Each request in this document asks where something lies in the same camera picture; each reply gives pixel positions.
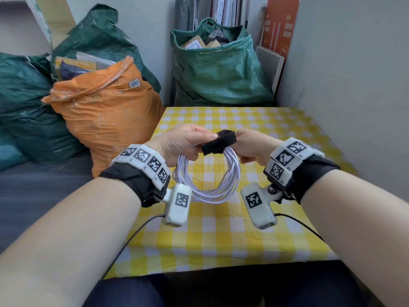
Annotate person's left hand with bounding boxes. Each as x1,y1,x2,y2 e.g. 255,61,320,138
144,123,219,167

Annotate person's right hand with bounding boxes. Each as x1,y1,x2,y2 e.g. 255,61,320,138
231,128,284,167

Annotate black strap loop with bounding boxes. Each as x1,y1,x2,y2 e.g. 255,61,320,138
200,129,238,156

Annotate white cable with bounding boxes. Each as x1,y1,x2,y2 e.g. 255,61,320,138
172,143,241,204

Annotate person's right forearm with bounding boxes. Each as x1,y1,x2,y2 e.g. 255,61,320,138
300,169,409,307

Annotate person's left forearm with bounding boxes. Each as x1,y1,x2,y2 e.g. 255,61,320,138
0,177,142,307

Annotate person's legs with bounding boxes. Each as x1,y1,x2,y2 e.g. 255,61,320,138
82,260,366,307

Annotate white marker wrist band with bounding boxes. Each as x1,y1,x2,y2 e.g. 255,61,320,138
110,143,172,191
263,137,325,186

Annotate orange woven sack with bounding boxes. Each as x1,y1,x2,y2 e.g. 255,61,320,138
41,55,166,179

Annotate upright open green sack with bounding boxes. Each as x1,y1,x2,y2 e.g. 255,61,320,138
170,17,275,107

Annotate small pale leaning board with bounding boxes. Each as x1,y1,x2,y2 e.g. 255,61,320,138
255,45,285,95

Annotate labelled cardboard box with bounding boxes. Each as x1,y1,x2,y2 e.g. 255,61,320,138
180,35,207,50

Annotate large grey board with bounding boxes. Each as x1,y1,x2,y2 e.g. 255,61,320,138
276,0,409,202

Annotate clear plastic parcel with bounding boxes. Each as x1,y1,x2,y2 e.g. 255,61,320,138
76,51,116,71

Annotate grey plastic parcel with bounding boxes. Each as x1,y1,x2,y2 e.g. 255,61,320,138
204,27,230,45

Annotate orange poster board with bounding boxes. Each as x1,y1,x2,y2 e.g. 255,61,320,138
260,0,302,58

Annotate yellow flat parcel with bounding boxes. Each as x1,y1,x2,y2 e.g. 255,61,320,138
55,57,97,81

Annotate dark blue parcel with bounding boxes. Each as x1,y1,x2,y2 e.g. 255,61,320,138
59,60,92,81

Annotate grey folded cover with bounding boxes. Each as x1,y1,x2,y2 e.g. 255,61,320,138
175,0,196,32

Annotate tall crumpled green sack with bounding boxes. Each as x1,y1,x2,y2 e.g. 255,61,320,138
50,3,162,93

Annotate bundle of leaning boards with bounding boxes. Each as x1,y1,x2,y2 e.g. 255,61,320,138
225,0,251,29

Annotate blue plastic bag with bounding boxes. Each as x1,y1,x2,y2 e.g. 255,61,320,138
0,130,29,172

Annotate black wrist strap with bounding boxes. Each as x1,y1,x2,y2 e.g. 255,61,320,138
278,155,341,204
99,162,167,208

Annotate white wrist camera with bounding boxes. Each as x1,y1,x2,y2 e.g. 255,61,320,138
240,182,285,230
156,183,193,228

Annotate black camera cable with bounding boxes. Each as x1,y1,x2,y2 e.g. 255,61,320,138
274,213,325,242
97,214,167,285

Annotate grey metal frame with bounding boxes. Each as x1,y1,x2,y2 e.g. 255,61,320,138
193,0,215,31

